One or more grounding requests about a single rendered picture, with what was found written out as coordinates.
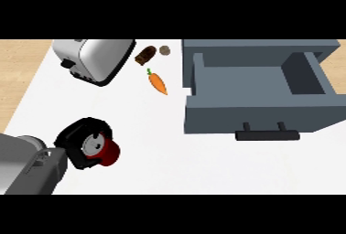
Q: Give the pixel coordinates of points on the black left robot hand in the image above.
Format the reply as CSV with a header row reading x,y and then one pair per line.
x,y
71,137

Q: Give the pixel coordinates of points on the red can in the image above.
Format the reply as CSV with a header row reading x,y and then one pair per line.
x,y
111,152

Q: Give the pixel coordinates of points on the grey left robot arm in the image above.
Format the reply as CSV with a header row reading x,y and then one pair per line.
x,y
27,170

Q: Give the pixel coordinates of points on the grey drawer front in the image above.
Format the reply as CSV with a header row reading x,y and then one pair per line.
x,y
251,114

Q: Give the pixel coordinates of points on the grey open drawer box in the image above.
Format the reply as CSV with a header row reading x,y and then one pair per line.
x,y
243,80

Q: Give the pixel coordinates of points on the orange carrot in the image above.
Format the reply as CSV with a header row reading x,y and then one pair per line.
x,y
157,82

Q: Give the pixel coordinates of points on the silver toaster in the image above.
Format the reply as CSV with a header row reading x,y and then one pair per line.
x,y
96,59

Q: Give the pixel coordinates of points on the brown potato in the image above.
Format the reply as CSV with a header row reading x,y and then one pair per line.
x,y
145,55

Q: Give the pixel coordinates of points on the small beige round mushroom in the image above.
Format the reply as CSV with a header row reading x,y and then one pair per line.
x,y
164,50

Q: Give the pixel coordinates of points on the grey cabinet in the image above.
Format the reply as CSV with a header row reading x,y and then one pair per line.
x,y
251,47

